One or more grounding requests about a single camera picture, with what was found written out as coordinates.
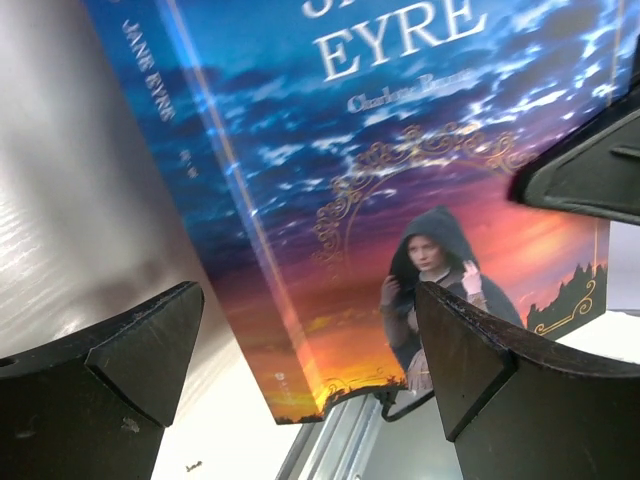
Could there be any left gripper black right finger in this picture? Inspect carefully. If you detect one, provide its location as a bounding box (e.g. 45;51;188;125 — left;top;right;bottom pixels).
415;282;639;479

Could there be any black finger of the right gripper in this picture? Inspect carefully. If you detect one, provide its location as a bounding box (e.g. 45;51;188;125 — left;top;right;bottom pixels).
507;107;639;224

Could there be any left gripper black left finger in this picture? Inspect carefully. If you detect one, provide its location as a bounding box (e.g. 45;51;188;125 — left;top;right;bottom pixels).
1;282;204;480

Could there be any Jane Eyre book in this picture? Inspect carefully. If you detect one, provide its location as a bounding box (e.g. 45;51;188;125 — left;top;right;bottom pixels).
85;1;639;424

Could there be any aluminium mounting rail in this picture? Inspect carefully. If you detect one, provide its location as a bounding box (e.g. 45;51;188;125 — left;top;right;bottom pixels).
276;395;463;480

